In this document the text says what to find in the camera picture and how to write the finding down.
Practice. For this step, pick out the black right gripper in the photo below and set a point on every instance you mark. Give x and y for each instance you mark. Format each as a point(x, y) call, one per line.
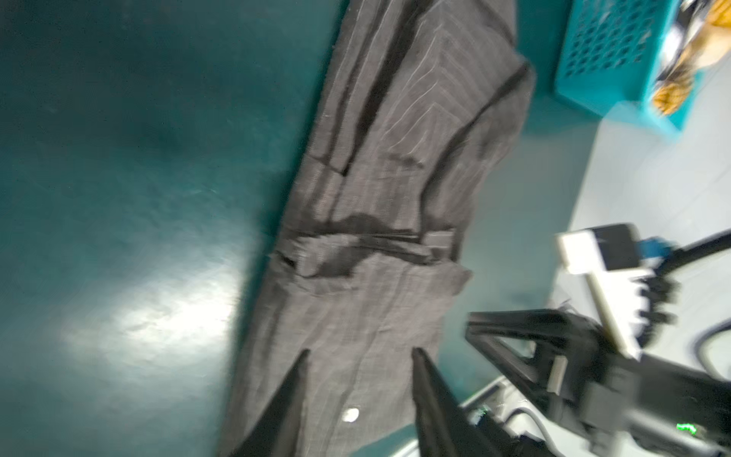
point(665, 408)

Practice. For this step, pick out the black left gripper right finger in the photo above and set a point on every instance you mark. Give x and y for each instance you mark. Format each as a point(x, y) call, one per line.
point(442, 427)

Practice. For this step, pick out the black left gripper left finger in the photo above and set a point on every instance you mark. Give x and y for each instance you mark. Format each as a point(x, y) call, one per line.
point(277, 432)

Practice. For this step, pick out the dark grey striped shirt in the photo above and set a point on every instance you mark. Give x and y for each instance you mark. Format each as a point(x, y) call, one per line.
point(421, 102)

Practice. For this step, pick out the teal plastic basket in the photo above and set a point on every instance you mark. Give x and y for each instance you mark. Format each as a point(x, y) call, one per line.
point(617, 54)

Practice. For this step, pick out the yellow plaid shirt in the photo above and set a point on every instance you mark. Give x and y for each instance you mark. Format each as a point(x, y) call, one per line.
point(698, 39)

